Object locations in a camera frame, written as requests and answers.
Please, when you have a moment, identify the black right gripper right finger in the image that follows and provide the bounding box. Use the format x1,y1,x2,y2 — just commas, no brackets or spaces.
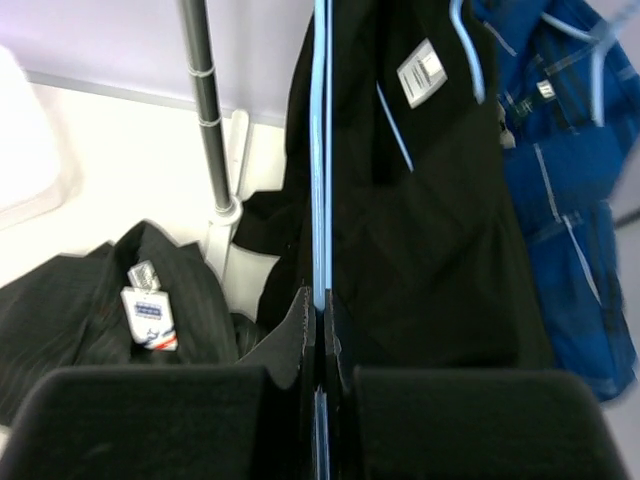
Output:
323,295,629,479

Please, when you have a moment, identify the dark pinstriped shirt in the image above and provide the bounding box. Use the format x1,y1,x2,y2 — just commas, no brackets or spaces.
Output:
1,222,265,426

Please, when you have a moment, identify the plain black shirt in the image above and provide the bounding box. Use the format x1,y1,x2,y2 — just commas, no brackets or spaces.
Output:
232,0,556,374

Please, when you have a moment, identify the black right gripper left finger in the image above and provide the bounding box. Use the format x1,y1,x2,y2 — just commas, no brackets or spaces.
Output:
1,288,316,479

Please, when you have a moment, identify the blue plaid shirt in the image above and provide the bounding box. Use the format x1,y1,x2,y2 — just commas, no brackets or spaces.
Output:
473,1,639,401

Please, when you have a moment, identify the light blue hanger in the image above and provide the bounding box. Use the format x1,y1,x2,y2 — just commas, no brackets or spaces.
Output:
309,1,333,479
541,0,639,127
376,1,491,172

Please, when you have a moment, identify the metal clothes rack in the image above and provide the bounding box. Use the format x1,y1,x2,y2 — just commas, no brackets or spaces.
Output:
177,0,250,280

